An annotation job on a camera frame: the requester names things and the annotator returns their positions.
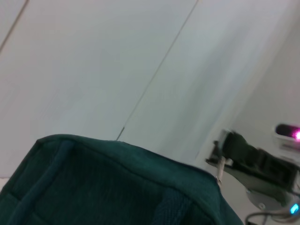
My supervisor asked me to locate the grey right wrist camera bracket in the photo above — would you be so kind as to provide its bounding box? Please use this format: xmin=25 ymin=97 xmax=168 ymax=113
xmin=224 ymin=163 xmax=290 ymax=210

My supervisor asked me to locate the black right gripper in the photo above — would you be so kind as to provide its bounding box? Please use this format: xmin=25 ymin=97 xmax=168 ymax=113
xmin=205 ymin=128 xmax=297 ymax=195

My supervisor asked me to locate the white device with pink light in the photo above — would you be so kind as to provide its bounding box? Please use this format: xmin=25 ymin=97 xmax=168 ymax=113
xmin=273 ymin=123 xmax=300 ymax=152

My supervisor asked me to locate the dark teal insulated lunch bag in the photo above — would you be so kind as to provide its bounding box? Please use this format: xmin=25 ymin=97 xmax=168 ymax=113
xmin=0 ymin=134 xmax=244 ymax=225

